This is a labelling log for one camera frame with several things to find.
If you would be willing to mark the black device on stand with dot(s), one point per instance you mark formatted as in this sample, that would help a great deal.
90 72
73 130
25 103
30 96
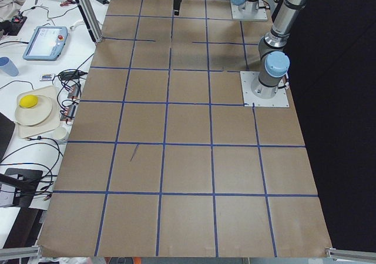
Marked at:
18 187

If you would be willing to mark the near blue teach pendant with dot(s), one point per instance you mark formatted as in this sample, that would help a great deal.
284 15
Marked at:
46 44

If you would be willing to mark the brown relay board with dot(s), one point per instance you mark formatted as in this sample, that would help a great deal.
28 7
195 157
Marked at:
74 91
68 112

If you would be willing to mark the cream square tray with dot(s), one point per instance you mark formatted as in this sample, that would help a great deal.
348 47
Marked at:
50 123

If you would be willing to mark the white paper cup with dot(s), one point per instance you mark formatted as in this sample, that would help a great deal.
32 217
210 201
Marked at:
60 135

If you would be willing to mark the yellow lemon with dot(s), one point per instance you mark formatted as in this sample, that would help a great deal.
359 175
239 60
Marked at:
28 101

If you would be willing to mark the light blue cup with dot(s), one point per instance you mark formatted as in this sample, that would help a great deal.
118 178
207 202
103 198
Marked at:
8 66

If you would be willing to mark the cream round plate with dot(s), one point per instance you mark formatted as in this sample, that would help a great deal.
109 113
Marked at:
35 115

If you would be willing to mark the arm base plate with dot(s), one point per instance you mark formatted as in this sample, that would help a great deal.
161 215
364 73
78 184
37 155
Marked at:
236 15

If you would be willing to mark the aluminium frame post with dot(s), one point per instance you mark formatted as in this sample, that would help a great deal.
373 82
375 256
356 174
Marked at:
90 20

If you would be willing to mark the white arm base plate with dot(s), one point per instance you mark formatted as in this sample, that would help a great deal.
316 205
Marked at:
252 99

